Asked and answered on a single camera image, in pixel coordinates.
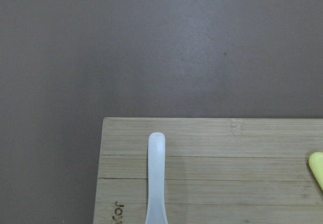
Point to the yellow plastic knife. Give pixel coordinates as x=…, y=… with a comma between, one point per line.
x=315, y=162

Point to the bamboo cutting board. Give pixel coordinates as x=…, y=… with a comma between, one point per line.
x=223, y=170

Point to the white ceramic spoon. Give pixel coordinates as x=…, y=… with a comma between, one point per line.
x=156, y=211

